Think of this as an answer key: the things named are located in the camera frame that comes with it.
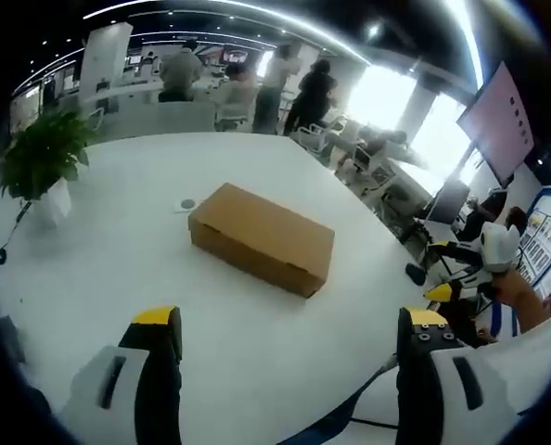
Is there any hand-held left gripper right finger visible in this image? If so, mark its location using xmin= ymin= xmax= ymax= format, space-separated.
xmin=395 ymin=306 xmax=523 ymax=445

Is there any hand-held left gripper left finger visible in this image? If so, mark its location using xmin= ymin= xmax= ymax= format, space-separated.
xmin=59 ymin=305 xmax=184 ymax=445

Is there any brown cardboard shoe box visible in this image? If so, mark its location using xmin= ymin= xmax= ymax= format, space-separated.
xmin=187 ymin=182 xmax=336 ymax=299

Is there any dark monitor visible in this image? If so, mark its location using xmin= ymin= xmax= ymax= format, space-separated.
xmin=430 ymin=180 xmax=471 ymax=224

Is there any white office chair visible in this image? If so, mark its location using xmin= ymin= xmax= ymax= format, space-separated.
xmin=288 ymin=119 xmax=347 ymax=159
xmin=344 ymin=138 xmax=400 ymax=189

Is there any round grey table socket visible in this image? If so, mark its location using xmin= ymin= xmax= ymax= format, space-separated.
xmin=173 ymin=197 xmax=203 ymax=214

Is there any white plant pot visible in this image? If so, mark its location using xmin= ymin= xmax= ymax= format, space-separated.
xmin=32 ymin=178 xmax=73 ymax=229

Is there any green leafy plant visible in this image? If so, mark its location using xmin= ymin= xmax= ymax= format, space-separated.
xmin=0 ymin=108 xmax=98 ymax=203

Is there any white pillar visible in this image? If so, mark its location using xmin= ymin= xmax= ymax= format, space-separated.
xmin=78 ymin=21 xmax=134 ymax=96

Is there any wall poster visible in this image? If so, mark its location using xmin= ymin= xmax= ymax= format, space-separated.
xmin=519 ymin=188 xmax=551 ymax=298

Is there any large wall screen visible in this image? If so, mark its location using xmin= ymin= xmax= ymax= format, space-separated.
xmin=455 ymin=59 xmax=536 ymax=187

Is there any black cable with plug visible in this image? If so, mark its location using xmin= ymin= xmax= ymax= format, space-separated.
xmin=0 ymin=199 xmax=32 ymax=266

